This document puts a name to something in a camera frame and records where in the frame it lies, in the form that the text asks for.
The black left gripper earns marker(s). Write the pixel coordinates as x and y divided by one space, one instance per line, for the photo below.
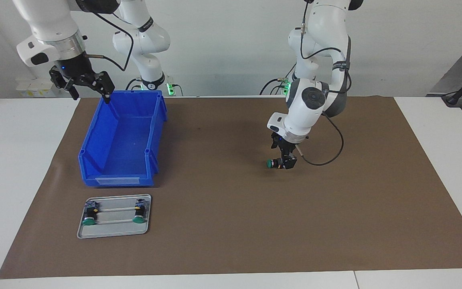
283 146

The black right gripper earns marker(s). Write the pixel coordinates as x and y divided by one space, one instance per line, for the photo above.
72 72

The green push button switch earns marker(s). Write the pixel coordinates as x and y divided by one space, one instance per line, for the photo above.
139 212
273 163
90 214

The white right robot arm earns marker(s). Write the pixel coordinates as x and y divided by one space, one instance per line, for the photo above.
50 20

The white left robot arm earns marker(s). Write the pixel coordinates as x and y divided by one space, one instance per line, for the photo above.
315 100

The blue plastic storage bin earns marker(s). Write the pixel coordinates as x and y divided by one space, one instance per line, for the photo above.
122 140

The brown table mat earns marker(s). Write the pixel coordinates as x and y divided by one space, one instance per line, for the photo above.
255 220

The thin metal rod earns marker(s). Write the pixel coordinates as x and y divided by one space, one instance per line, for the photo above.
114 209
114 221

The silver metal tray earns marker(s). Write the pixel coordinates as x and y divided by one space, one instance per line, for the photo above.
114 233

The white wall box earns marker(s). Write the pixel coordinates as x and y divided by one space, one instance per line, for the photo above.
30 91

